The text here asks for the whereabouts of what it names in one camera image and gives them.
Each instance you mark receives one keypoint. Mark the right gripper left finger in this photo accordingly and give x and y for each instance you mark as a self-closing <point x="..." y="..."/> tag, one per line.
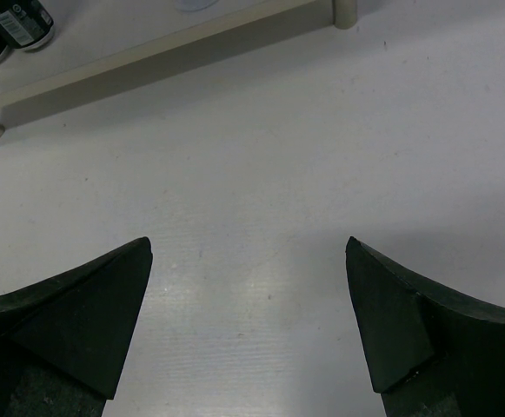
<point x="64" y="340"/>

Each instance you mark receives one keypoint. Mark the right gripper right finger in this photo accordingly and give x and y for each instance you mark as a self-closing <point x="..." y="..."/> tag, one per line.
<point x="430" y="350"/>

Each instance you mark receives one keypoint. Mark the black can right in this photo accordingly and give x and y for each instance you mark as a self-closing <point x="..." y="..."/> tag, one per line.
<point x="25" y="24"/>

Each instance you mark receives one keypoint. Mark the white two-tier shelf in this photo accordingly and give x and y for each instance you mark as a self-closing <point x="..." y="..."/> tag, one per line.
<point x="94" y="37"/>

